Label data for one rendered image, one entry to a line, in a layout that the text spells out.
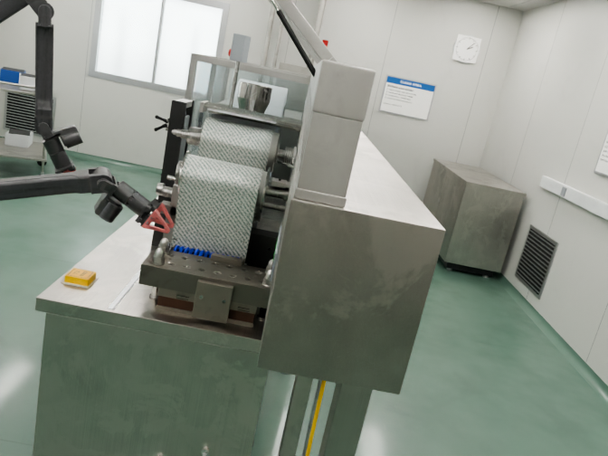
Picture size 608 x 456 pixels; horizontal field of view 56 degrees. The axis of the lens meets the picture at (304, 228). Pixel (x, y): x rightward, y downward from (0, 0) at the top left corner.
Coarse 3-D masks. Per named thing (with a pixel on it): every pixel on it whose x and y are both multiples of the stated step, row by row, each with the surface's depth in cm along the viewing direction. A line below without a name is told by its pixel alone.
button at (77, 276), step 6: (72, 270) 173; (78, 270) 174; (84, 270) 175; (66, 276) 169; (72, 276) 169; (78, 276) 170; (84, 276) 171; (90, 276) 172; (72, 282) 169; (78, 282) 169; (84, 282) 169; (90, 282) 172
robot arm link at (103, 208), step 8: (112, 176) 175; (104, 184) 167; (112, 184) 169; (104, 192) 168; (112, 192) 170; (104, 200) 172; (96, 208) 173; (104, 208) 174; (112, 208) 174; (120, 208) 175; (104, 216) 174; (112, 216) 175
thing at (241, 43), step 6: (234, 36) 219; (240, 36) 218; (246, 36) 219; (234, 42) 219; (240, 42) 219; (246, 42) 220; (234, 48) 220; (240, 48) 219; (246, 48) 222; (228, 54) 223; (234, 54) 220; (240, 54) 220; (246, 54) 224; (234, 60) 221; (240, 60) 220; (246, 60) 226
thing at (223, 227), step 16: (176, 208) 177; (192, 208) 177; (208, 208) 177; (224, 208) 177; (240, 208) 177; (176, 224) 178; (192, 224) 178; (208, 224) 178; (224, 224) 178; (240, 224) 178; (176, 240) 180; (192, 240) 179; (208, 240) 179; (224, 240) 179; (240, 240) 179; (240, 256) 181
